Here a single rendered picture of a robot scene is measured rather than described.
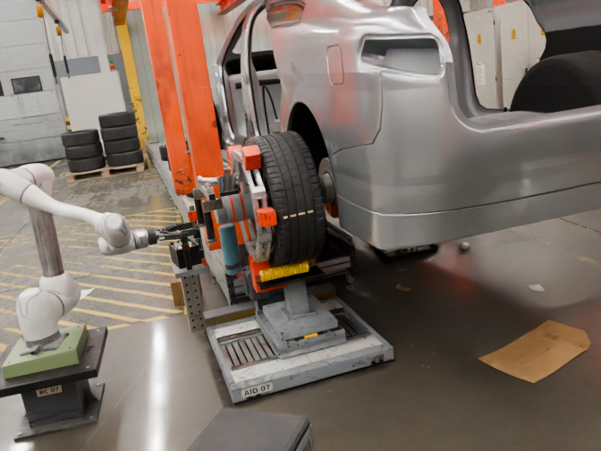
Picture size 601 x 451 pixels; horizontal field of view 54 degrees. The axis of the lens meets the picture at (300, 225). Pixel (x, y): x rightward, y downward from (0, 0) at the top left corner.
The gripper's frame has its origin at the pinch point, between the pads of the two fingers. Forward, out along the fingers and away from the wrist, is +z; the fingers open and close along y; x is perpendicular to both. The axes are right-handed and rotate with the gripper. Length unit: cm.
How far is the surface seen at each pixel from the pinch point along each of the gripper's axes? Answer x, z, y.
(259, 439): -49, 1, 100
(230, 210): 2.6, 20.3, -10.2
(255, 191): 13.8, 30.1, 9.2
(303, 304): -55, 51, -12
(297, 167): 21, 51, 9
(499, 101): -14, 461, -423
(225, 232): -11.5, 18.4, -25.2
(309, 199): 6, 53, 15
